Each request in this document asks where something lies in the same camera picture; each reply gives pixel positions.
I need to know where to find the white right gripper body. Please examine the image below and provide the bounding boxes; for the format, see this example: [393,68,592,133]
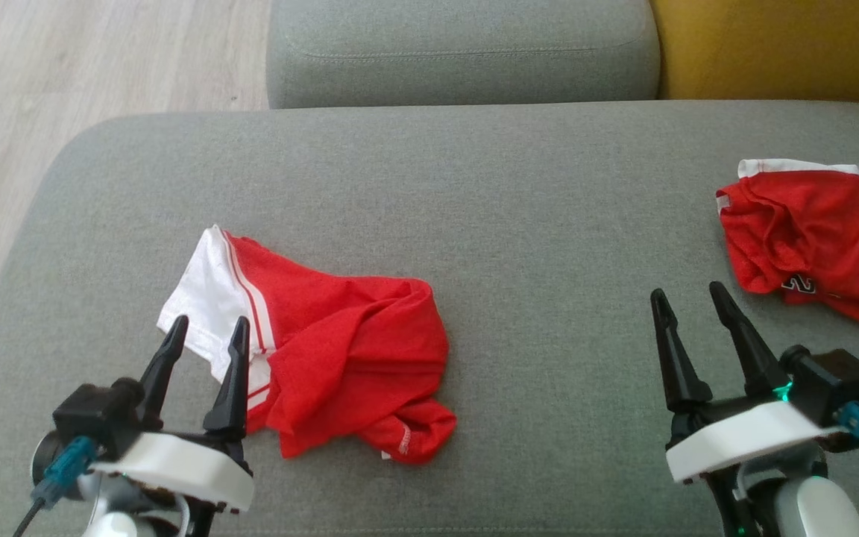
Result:
[665,395,842,486]

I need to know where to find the yellow pillow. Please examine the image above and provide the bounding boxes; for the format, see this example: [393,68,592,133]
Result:
[649,0,859,104]

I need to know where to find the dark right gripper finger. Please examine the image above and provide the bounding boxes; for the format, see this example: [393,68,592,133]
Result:
[649,289,714,414]
[708,281,791,398]

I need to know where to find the grey sofa seat cushion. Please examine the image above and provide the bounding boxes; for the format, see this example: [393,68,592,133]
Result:
[0,101,859,537]

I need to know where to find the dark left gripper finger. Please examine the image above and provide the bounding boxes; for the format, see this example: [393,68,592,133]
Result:
[203,315,252,442]
[138,315,190,431]

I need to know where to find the red shorts with white stripe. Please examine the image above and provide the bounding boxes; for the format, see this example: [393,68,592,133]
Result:
[716,158,859,325]

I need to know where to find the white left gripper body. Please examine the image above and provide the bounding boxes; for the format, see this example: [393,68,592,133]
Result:
[89,431,256,515]

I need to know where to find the red jersey with white sleeves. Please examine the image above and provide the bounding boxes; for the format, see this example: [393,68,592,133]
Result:
[157,224,458,465]

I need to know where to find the grey sofa back cushion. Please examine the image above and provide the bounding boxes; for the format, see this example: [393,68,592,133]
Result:
[266,0,661,110]

